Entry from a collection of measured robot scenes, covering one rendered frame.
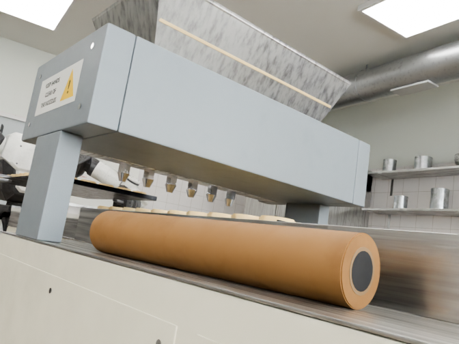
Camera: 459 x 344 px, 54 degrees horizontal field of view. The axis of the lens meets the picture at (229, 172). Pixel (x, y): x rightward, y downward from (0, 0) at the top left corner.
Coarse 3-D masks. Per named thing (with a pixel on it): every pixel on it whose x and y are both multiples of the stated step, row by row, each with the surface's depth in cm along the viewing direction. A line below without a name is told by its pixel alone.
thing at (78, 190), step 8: (24, 176) 139; (16, 184) 177; (24, 184) 170; (80, 184) 137; (88, 184) 139; (96, 184) 140; (72, 192) 175; (80, 192) 169; (88, 192) 163; (96, 192) 157; (104, 192) 152; (112, 192) 147; (120, 192) 145; (128, 192) 147; (136, 192) 149; (136, 200) 164; (144, 200) 158; (152, 200) 153
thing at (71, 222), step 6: (12, 210) 154; (18, 210) 149; (12, 216) 153; (18, 216) 148; (66, 216) 116; (72, 216) 113; (78, 216) 111; (12, 222) 151; (66, 222) 116; (72, 222) 113; (66, 228) 115; (72, 228) 112; (66, 234) 114; (72, 234) 111
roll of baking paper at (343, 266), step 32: (96, 224) 61; (128, 224) 56; (160, 224) 52; (192, 224) 48; (224, 224) 45; (256, 224) 43; (128, 256) 57; (160, 256) 50; (192, 256) 46; (224, 256) 42; (256, 256) 40; (288, 256) 37; (320, 256) 35; (352, 256) 35; (288, 288) 38; (320, 288) 35; (352, 288) 34
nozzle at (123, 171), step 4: (120, 164) 98; (124, 164) 97; (128, 164) 98; (120, 168) 98; (124, 168) 97; (128, 168) 98; (120, 172) 97; (124, 172) 97; (128, 172) 98; (120, 176) 97; (124, 176) 97; (128, 176) 98; (120, 180) 97; (124, 180) 98
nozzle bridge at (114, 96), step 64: (64, 64) 80; (128, 64) 70; (192, 64) 78; (64, 128) 73; (128, 128) 70; (192, 128) 78; (256, 128) 87; (320, 128) 100; (64, 192) 73; (256, 192) 113; (320, 192) 100
